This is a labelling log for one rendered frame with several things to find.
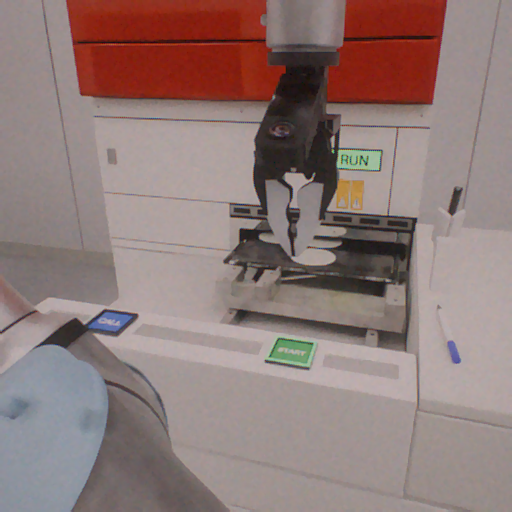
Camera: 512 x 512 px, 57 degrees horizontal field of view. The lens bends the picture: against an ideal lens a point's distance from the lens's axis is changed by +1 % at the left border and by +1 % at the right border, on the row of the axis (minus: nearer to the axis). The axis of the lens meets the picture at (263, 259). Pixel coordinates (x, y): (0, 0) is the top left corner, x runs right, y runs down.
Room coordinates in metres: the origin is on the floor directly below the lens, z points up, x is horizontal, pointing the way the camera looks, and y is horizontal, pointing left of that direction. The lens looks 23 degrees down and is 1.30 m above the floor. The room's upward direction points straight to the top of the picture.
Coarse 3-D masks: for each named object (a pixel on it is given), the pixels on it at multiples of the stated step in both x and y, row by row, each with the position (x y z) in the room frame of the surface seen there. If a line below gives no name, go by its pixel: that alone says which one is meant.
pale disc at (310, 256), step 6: (306, 252) 0.98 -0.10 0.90; (312, 252) 0.98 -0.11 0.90; (318, 252) 0.98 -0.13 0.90; (324, 252) 0.98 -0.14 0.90; (330, 252) 0.98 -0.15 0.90; (294, 258) 0.95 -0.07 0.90; (300, 258) 0.95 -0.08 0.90; (306, 258) 0.95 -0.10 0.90; (312, 258) 0.95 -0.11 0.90; (318, 258) 0.95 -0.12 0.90; (324, 258) 0.95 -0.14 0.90; (330, 258) 0.95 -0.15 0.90; (306, 264) 0.92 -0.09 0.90; (312, 264) 0.92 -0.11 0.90; (318, 264) 0.92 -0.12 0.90; (324, 264) 0.92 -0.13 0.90
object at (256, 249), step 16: (256, 240) 1.06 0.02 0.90; (352, 240) 1.06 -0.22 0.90; (368, 240) 1.06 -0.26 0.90; (240, 256) 0.96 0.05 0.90; (256, 256) 0.96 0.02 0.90; (272, 256) 0.96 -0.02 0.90; (288, 256) 0.96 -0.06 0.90; (336, 256) 0.96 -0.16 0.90; (352, 256) 0.96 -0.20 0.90; (368, 256) 0.96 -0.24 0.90; (384, 256) 0.96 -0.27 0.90; (352, 272) 0.87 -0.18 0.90; (368, 272) 0.87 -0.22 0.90; (384, 272) 0.87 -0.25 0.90
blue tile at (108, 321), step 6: (102, 318) 0.57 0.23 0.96; (108, 318) 0.57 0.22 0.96; (114, 318) 0.57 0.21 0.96; (120, 318) 0.57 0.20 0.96; (126, 318) 0.57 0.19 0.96; (96, 324) 0.56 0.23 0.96; (102, 324) 0.56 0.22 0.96; (108, 324) 0.56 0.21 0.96; (114, 324) 0.56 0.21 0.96; (120, 324) 0.56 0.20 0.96; (108, 330) 0.54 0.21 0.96; (114, 330) 0.54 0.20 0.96
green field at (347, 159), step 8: (344, 152) 1.05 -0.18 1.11; (352, 152) 1.04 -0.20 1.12; (360, 152) 1.04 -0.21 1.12; (368, 152) 1.03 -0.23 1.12; (376, 152) 1.03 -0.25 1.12; (344, 160) 1.05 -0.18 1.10; (352, 160) 1.04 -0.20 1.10; (360, 160) 1.04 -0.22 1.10; (368, 160) 1.03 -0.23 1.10; (376, 160) 1.03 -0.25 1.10; (360, 168) 1.04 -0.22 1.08; (368, 168) 1.03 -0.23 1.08; (376, 168) 1.03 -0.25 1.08
